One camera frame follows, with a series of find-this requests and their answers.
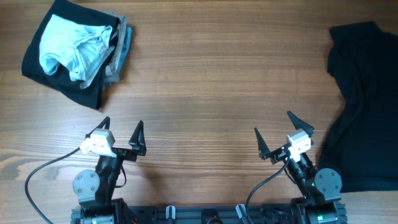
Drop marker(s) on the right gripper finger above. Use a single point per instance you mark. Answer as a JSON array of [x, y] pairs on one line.
[[264, 152], [300, 124]]

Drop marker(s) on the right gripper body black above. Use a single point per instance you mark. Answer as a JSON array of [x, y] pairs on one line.
[[278, 154]]

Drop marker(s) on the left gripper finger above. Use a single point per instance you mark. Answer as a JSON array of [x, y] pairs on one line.
[[105, 124], [137, 140]]

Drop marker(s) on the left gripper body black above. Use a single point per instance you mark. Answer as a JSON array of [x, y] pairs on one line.
[[126, 155]]

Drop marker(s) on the black t-shirt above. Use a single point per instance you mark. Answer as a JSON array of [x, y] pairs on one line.
[[362, 142]]

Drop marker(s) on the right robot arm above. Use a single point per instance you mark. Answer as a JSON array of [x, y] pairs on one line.
[[320, 187]]

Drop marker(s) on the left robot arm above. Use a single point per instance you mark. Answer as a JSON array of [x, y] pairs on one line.
[[95, 188]]

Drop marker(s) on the grey folded garment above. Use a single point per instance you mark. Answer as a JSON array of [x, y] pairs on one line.
[[104, 52]]

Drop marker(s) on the folded black garment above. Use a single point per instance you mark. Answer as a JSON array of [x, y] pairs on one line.
[[60, 80]]

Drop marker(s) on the light blue crumpled garment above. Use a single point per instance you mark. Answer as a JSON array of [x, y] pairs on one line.
[[75, 46]]

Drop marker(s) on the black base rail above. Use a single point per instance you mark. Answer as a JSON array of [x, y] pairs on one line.
[[208, 214]]

